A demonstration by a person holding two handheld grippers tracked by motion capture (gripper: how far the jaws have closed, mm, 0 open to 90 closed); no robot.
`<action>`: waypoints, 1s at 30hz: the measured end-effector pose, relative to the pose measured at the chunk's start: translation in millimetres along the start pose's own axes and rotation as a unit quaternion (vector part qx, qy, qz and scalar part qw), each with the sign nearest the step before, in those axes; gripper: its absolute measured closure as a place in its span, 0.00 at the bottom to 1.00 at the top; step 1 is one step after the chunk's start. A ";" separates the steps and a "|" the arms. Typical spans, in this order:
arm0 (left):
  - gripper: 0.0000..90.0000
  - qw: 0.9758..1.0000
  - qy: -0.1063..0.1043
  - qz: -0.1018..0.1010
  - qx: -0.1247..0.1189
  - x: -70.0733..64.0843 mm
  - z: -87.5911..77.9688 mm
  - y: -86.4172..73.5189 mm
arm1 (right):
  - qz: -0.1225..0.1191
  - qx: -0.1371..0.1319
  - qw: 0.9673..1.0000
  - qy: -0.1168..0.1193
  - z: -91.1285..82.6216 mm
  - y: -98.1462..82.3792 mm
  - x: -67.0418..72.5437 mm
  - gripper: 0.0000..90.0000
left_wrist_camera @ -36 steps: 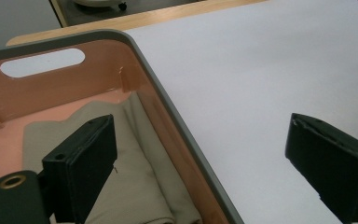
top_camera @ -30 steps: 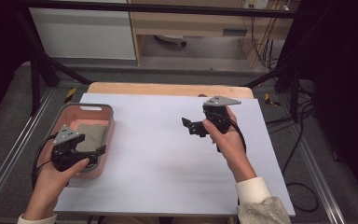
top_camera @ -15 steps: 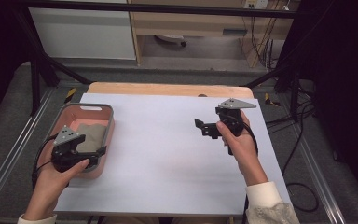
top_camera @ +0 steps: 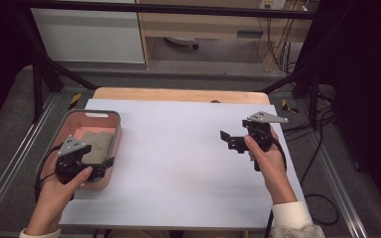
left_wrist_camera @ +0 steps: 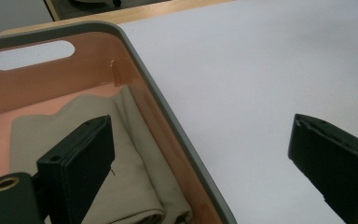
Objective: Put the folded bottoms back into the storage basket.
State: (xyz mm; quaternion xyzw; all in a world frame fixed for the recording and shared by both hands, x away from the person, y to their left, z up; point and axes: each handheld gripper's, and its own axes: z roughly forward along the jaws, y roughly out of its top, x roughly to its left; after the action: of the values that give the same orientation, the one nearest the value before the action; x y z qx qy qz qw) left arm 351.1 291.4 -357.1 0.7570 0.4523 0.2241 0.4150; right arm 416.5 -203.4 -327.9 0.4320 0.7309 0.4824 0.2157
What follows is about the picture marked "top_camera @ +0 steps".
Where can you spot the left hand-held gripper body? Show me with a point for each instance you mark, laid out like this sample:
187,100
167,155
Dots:
72,163

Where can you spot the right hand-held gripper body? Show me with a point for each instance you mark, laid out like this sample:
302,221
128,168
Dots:
261,135

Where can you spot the beige cloth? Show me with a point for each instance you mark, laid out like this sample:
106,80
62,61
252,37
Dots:
97,145

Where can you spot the pink basket with grey rim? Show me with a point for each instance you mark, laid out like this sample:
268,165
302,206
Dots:
96,124

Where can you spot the person's right hand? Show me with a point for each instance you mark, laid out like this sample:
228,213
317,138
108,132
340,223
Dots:
271,168

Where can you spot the person's left hand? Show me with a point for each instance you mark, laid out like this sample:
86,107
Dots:
58,195

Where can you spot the yellow and black tape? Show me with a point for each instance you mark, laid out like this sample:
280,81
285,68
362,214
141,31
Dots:
75,100
288,106

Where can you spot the white board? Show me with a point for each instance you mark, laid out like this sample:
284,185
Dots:
178,185

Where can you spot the black metal stand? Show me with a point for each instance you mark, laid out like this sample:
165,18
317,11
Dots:
39,72
312,86

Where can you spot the wooden table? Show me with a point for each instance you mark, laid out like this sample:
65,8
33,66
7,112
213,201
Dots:
165,94

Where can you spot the office chair base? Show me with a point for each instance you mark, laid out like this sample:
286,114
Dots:
182,41

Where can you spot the wooden desk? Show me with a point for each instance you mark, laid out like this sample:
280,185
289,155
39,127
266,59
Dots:
211,24

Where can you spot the white cabinet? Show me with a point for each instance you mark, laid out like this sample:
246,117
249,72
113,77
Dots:
89,36

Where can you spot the white power strip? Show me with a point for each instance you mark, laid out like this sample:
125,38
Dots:
273,4

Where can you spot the aluminium rail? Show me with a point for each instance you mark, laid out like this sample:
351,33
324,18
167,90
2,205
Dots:
20,155
339,195

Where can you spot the black frame bar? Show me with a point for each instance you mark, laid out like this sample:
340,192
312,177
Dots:
178,9

